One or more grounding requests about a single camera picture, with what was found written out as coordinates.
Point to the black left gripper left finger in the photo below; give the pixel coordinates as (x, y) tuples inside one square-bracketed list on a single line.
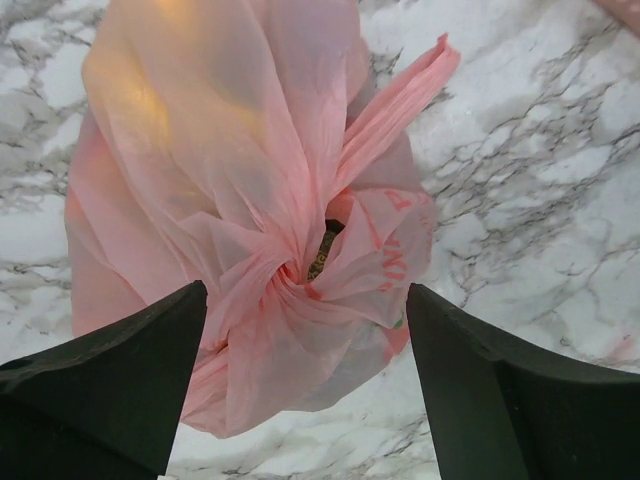
[(105, 405)]

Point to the pink plastic bag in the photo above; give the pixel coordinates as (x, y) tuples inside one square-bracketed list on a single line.
[(244, 144)]

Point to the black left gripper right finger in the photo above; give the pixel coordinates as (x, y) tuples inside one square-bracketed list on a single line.
[(500, 407)]

